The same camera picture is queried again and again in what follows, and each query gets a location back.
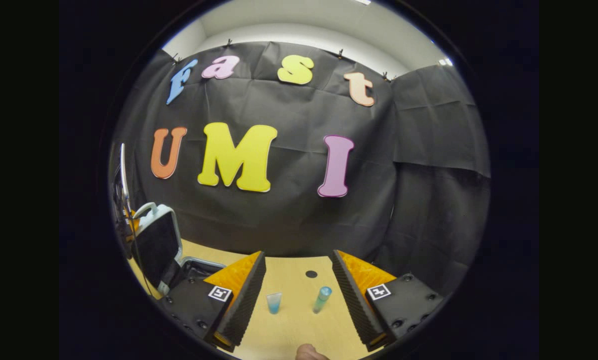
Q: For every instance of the black backdrop cloth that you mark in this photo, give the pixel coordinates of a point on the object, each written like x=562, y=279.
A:
x=299, y=215

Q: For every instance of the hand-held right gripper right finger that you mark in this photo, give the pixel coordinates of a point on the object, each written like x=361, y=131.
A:
x=354, y=300

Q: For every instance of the light blue suitcase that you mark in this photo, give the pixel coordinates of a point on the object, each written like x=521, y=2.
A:
x=156, y=245

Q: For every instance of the black round table grommet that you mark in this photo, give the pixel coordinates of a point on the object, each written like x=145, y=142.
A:
x=311, y=274

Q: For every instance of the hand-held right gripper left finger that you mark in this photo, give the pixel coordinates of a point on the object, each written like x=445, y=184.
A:
x=244, y=300

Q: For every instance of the green bottle with blue cap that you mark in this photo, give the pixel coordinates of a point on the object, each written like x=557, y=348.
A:
x=321, y=300

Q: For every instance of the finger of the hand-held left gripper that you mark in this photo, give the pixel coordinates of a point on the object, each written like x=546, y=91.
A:
x=132, y=222

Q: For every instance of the frosted blue cosmetic tube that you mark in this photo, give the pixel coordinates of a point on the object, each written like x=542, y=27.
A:
x=274, y=304

